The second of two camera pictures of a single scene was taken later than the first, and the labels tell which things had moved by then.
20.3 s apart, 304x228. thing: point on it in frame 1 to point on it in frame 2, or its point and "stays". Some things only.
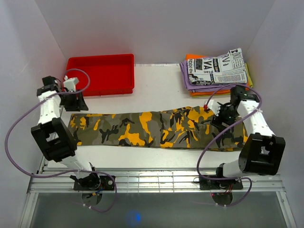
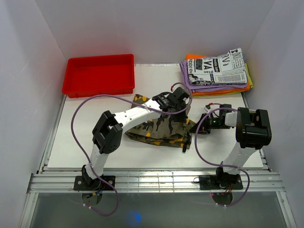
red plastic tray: (111, 74) stays
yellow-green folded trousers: (249, 76) stays
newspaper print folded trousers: (228, 69) stays
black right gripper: (217, 121) to (203, 128)
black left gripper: (81, 106) to (182, 118)
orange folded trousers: (208, 92) stays
